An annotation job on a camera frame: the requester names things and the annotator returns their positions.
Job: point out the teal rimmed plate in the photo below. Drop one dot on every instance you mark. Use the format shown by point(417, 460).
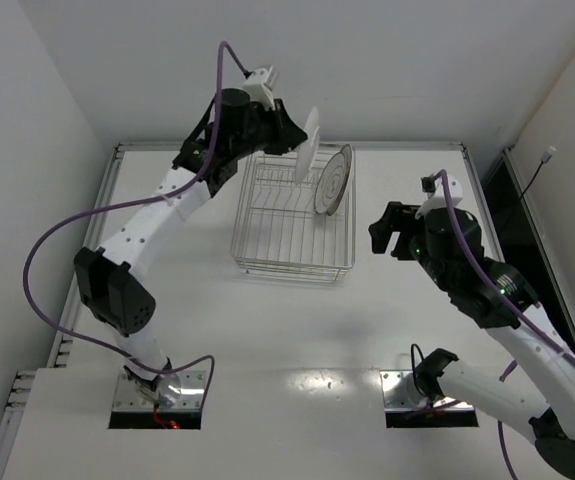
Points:
point(307, 151)

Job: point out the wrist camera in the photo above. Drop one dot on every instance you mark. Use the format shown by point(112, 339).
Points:
point(434, 187)
point(259, 85)

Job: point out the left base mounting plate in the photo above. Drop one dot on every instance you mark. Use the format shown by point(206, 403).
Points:
point(183, 393)

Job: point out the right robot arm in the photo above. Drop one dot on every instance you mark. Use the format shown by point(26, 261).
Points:
point(501, 302)

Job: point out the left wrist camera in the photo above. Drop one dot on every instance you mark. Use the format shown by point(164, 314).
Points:
point(259, 85)

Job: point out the base mounting plate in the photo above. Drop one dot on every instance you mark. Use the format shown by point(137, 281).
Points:
point(183, 393)
point(400, 395)

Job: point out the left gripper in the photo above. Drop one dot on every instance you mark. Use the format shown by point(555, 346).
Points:
point(277, 130)

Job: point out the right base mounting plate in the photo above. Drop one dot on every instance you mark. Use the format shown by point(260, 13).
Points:
point(400, 395)

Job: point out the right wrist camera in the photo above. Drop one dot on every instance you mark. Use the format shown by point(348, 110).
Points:
point(434, 187)

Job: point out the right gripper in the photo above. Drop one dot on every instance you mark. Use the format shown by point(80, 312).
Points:
point(402, 232)

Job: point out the black rimmed white plate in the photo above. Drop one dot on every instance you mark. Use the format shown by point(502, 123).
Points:
point(329, 184)

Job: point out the orange sunburst plate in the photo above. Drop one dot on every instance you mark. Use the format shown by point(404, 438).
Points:
point(348, 153)

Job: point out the wire dish rack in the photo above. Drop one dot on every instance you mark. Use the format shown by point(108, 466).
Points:
point(278, 234)

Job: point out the black wall cable white plug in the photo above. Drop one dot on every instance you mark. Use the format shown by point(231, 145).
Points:
point(544, 159)

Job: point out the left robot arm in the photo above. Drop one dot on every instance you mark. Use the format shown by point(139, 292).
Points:
point(111, 278)

